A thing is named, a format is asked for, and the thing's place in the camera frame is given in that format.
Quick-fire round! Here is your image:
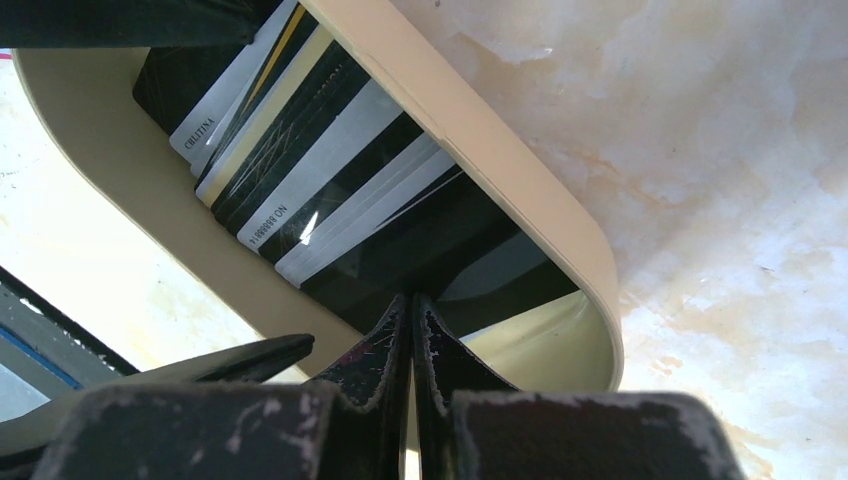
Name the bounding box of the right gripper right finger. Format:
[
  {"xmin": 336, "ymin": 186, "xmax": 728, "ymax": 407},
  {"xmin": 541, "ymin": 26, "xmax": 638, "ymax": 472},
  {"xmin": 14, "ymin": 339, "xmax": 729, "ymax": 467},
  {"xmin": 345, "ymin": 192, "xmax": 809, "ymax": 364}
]
[{"xmin": 411, "ymin": 295, "xmax": 743, "ymax": 479}]

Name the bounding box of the black card gold edge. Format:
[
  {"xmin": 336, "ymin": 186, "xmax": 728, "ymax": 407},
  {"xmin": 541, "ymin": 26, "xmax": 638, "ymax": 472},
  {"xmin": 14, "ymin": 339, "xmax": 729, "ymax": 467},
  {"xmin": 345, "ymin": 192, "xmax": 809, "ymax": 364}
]
[{"xmin": 170, "ymin": 1, "xmax": 333, "ymax": 207}]

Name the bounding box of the black striped card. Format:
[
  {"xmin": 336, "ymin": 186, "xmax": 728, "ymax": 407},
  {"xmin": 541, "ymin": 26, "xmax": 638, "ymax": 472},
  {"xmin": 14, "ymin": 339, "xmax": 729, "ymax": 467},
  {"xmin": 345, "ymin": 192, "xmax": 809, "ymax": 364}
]
[{"xmin": 211, "ymin": 42, "xmax": 422, "ymax": 261}]

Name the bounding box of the black card with chip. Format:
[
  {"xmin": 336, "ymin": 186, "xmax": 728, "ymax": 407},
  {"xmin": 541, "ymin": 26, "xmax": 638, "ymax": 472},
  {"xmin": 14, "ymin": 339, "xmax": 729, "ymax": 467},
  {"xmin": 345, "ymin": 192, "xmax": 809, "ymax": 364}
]
[{"xmin": 132, "ymin": 44, "xmax": 243, "ymax": 135}]

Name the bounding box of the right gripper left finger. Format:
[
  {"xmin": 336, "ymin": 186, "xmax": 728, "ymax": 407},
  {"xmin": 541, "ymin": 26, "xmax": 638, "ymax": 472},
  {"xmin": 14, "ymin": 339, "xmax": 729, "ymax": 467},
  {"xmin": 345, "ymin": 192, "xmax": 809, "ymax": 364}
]
[{"xmin": 33, "ymin": 295, "xmax": 410, "ymax": 479}]

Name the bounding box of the black card white edge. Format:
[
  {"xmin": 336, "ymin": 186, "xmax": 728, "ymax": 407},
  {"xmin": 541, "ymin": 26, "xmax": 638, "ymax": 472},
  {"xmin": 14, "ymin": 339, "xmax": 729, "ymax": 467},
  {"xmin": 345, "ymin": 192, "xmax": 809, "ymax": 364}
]
[{"xmin": 275, "ymin": 137, "xmax": 577, "ymax": 336}]

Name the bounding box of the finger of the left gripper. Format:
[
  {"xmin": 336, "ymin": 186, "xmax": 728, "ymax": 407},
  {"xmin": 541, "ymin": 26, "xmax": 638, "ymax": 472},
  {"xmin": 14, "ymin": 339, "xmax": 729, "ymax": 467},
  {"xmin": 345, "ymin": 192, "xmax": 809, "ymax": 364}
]
[
  {"xmin": 1, "ymin": 334, "xmax": 315, "ymax": 464},
  {"xmin": 1, "ymin": 0, "xmax": 279, "ymax": 48}
]

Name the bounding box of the beige oval card tray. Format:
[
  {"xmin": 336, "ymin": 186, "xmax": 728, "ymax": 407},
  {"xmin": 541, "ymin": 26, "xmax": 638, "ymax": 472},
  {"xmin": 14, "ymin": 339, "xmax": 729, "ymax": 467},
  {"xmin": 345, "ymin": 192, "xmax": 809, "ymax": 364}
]
[{"xmin": 12, "ymin": 1, "xmax": 624, "ymax": 390}]

